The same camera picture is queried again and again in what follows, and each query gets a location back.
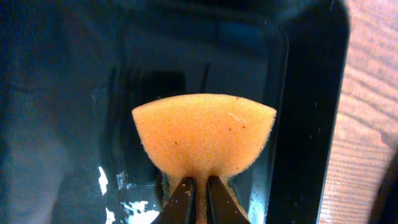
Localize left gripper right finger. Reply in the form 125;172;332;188
206;175;250;224

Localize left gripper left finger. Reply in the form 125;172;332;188
152;177;197;224

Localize orange yellow sponge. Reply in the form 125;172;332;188
132;93;277;223

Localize black round tray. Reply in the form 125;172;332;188
368;154;397;224

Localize black rectangular tray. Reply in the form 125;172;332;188
1;0;349;223

